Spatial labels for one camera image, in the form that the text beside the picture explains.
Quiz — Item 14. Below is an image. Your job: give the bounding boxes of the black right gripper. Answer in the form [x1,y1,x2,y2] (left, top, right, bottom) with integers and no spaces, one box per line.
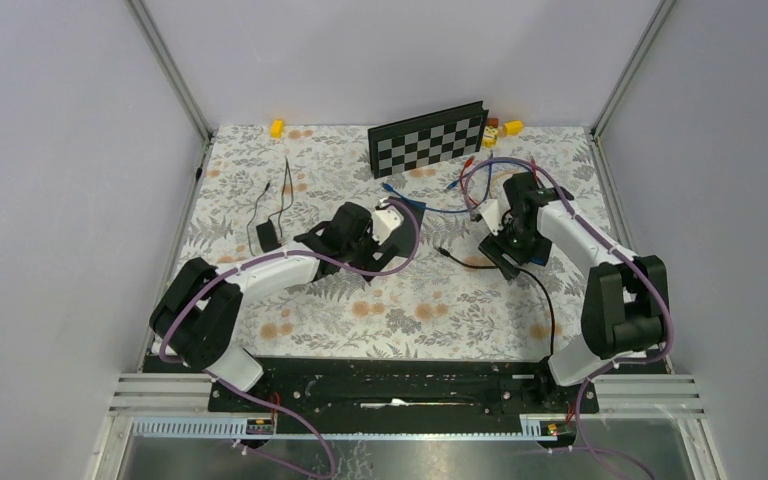
[478,213,549,282]

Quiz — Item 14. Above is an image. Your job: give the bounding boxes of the yellow ethernet cable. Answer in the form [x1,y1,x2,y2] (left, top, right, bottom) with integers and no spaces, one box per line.
[489,169,518,200]

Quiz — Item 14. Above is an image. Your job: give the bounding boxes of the red ethernet cable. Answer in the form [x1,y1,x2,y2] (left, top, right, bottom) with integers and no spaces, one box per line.
[458,155,544,208]

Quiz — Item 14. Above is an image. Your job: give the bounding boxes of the black ethernet cable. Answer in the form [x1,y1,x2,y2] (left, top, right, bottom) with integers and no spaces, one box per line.
[436,246,556,359]

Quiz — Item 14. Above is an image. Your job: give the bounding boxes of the black ribbed network switch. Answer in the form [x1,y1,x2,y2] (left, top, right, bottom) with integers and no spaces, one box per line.
[526,237,553,267]

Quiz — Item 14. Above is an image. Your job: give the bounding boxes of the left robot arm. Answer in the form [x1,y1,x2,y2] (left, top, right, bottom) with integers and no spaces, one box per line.
[149,199,421,411]

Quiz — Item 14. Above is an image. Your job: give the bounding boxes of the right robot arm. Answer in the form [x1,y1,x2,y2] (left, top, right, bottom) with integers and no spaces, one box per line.
[479,173,669,412]

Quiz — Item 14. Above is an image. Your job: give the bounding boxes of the floral patterned table mat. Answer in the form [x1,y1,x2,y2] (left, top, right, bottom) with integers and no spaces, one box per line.
[180,125,585,361]

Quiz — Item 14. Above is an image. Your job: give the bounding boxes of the small toy figure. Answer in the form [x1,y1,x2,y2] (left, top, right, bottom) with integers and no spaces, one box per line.
[482,117,499,149]

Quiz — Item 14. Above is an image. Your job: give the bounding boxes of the checkerboard calibration board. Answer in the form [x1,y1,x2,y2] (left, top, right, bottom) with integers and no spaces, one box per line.
[367,101,489,179]

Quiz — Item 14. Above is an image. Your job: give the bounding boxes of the yellow block right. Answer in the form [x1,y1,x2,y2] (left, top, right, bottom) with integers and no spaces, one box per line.
[501,120,525,136]

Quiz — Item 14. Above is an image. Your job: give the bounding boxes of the yellow block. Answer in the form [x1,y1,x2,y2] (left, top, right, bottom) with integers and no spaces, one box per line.
[501,120,525,136]
[269,119,285,139]

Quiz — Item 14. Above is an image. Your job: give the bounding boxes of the yellow block left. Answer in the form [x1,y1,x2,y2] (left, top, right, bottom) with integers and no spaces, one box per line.
[269,119,285,139]

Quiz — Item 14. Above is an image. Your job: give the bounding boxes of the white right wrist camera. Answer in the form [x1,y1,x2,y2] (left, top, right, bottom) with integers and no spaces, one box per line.
[478,199,504,236]

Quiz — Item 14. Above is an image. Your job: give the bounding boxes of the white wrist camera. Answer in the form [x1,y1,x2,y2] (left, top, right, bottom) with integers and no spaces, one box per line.
[371,204,403,245]
[478,199,504,236]

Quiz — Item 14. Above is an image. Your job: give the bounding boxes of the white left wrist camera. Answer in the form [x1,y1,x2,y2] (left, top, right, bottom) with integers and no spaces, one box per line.
[371,204,403,245]

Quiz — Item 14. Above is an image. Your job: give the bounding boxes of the thin black power cable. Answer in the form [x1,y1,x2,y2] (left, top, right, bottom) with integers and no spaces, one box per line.
[246,156,296,256]

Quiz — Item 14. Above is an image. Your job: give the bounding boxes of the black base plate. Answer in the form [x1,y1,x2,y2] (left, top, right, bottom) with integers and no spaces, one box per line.
[111,355,689,441]

